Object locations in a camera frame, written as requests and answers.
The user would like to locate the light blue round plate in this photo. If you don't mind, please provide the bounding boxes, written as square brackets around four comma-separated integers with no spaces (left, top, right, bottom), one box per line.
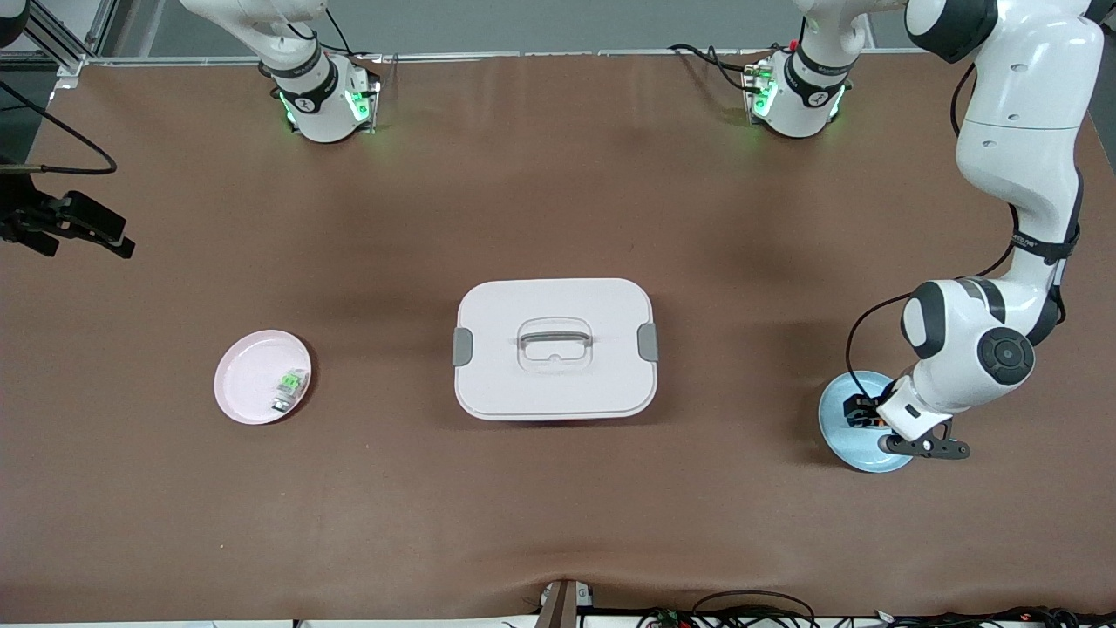
[818,371,922,474]

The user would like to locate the pink round plate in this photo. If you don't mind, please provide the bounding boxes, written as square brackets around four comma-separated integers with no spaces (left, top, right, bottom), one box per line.
[214,330,312,426]

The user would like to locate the white lidded storage box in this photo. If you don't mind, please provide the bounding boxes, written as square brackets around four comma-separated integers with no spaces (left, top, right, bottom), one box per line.
[453,278,659,422]

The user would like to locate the brown table cover mat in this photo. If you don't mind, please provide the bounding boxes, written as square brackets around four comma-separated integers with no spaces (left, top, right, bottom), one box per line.
[0,51,1116,625]

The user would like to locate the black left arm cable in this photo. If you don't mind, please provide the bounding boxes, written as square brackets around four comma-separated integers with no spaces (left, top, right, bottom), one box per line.
[844,63,1021,395]

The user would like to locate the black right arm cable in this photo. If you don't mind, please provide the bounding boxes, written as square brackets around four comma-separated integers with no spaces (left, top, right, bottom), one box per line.
[0,83,119,175]

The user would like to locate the aluminium frame bars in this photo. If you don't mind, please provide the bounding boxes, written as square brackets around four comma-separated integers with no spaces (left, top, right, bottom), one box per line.
[0,0,119,78]

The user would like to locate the black looped cable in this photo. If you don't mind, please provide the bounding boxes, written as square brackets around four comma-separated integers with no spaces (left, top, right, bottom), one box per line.
[693,590,816,628]

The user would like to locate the black cable bundle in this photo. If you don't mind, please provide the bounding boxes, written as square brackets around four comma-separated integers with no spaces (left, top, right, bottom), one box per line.
[820,604,1116,628]

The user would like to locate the green and grey switch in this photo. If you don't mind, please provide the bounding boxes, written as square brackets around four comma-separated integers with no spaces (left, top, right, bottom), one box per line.
[270,368,309,413]

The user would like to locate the grey lid handle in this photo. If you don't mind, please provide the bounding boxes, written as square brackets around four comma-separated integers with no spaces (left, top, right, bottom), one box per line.
[518,330,594,350]

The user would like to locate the aluminium profile post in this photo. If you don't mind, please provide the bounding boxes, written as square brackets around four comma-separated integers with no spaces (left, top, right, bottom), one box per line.
[536,580,594,628]

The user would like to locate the black arm base cable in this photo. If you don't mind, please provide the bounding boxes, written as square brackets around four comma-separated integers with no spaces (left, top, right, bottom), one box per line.
[670,42,764,92]

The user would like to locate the metal table edge rail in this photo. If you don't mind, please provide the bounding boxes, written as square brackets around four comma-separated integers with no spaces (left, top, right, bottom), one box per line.
[83,51,925,67]

